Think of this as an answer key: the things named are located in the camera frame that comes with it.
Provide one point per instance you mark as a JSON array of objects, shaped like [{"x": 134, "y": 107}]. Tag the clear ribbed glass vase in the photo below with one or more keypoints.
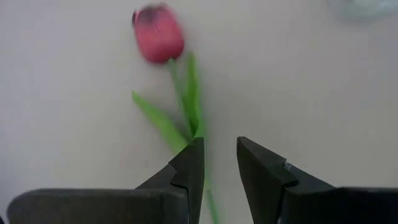
[{"x": 363, "y": 6}]

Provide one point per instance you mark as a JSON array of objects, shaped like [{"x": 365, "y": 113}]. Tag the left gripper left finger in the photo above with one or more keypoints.
[{"x": 124, "y": 207}]

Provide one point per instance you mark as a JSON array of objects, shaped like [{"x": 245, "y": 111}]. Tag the maroon artificial tulip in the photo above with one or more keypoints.
[{"x": 158, "y": 34}]

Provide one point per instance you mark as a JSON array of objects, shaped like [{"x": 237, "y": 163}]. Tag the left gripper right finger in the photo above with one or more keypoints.
[{"x": 311, "y": 207}]

